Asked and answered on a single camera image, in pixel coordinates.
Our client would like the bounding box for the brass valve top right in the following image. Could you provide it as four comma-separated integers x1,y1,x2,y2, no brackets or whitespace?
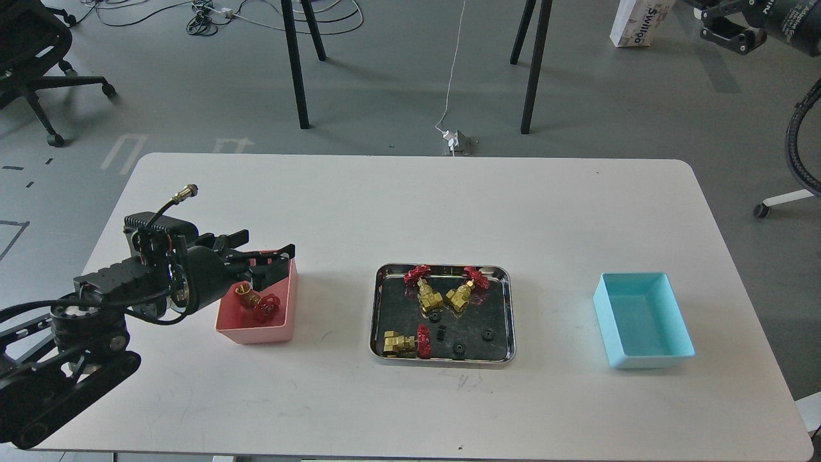
445,266,490,318

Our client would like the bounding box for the white cardboard box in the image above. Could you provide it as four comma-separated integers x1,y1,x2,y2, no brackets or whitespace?
610,0,675,47

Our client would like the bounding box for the white cable with plug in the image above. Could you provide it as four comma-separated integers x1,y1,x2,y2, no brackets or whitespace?
435,0,466,155

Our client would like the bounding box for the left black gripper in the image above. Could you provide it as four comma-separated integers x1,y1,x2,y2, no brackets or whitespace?
124,213,296,318

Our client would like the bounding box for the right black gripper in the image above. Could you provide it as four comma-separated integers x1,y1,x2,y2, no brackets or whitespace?
685,1,767,55

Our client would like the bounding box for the black table leg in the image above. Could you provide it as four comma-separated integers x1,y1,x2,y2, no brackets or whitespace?
280,0,310,130
509,0,536,65
300,0,326,62
521,1,552,135

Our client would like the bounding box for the shiny metal tray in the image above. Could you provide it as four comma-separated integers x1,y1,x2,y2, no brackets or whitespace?
369,263,516,366

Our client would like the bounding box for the brass valve bottom left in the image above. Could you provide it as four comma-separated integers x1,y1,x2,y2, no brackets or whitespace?
382,324,432,359

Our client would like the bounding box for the black rear table leg left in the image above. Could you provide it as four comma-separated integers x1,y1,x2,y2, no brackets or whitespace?
300,0,326,62

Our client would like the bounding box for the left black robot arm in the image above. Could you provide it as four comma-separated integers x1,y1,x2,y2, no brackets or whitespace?
1,212,296,449

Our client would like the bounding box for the bundle of floor cables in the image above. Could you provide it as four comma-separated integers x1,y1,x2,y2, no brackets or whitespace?
77,0,364,37

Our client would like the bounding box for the brass valve top left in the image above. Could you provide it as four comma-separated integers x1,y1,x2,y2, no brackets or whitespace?
403,265,444,318

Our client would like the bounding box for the black rear table leg right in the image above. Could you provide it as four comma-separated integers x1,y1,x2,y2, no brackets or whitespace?
509,0,536,65

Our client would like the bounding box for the blue plastic box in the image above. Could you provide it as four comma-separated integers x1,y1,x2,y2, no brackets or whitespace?
593,272,695,369

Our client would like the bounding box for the brass valve red handle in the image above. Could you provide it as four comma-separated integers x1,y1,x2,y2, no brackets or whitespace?
234,282,281,323

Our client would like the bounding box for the pink plastic box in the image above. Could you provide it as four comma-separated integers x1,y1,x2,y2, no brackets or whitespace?
215,259,298,345

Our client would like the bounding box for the black office chair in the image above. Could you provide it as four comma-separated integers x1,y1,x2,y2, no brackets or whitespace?
1,1,115,147

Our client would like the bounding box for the white chair base leg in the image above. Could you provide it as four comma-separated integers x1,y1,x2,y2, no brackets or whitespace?
752,188,819,219

